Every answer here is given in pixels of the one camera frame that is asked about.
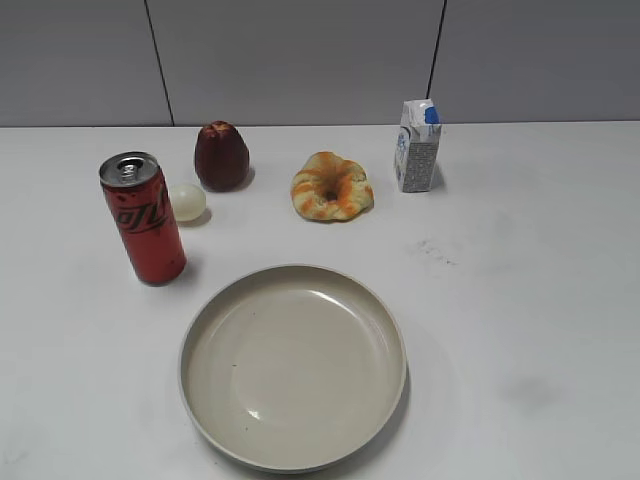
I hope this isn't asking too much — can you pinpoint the white egg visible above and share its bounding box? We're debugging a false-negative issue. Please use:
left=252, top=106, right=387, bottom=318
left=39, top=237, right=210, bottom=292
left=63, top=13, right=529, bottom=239
left=168, top=184, right=206, bottom=222

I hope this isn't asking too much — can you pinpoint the orange swirled bread ring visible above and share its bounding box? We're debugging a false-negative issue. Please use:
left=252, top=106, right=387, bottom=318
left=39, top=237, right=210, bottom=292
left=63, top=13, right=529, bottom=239
left=291, top=151, right=375, bottom=222

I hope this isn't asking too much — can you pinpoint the red cola can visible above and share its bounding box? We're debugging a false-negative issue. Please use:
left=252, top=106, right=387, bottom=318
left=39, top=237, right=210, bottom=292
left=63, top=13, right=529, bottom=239
left=99, top=151, right=187, bottom=285

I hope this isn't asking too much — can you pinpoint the small white milk carton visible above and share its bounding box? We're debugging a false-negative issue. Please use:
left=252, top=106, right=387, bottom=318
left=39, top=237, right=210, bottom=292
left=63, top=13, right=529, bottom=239
left=394, top=99, right=442, bottom=193

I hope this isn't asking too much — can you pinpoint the dark red wax apple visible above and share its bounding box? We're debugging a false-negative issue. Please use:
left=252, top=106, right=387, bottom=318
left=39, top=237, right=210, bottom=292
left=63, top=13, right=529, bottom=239
left=194, top=121, right=250, bottom=191

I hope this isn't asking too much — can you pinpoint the beige round plate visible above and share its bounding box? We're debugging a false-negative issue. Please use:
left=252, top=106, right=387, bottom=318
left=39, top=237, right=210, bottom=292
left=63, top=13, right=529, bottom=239
left=178, top=264, right=407, bottom=474

